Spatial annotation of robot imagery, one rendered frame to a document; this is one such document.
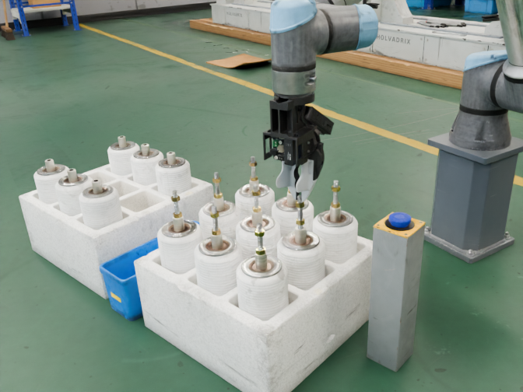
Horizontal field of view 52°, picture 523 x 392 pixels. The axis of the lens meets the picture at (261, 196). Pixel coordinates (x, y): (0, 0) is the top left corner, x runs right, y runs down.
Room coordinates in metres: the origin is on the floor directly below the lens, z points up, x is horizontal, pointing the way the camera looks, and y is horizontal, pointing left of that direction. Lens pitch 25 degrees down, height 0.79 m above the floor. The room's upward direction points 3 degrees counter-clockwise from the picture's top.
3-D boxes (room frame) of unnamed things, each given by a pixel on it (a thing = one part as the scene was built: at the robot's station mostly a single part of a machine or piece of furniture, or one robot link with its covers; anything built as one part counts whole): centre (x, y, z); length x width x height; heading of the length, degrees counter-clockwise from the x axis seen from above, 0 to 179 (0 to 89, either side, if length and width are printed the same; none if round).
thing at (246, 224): (1.00, 0.01, 0.25); 0.08 x 0.08 x 0.01
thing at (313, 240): (0.92, -0.07, 0.25); 0.08 x 0.08 x 0.01
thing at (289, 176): (0.92, -0.05, 0.39); 0.06 x 0.03 x 0.09; 144
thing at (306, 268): (0.92, -0.07, 0.16); 0.10 x 0.10 x 0.18
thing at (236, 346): (1.00, 0.01, 0.09); 0.39 x 0.39 x 0.18; 47
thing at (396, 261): (0.86, -0.25, 0.16); 0.07 x 0.07 x 0.31; 47
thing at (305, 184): (0.89, -0.08, 0.39); 0.06 x 0.03 x 0.09; 144
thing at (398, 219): (0.85, -0.25, 0.32); 0.04 x 0.04 x 0.02
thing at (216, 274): (0.91, 0.09, 0.16); 0.10 x 0.10 x 0.18
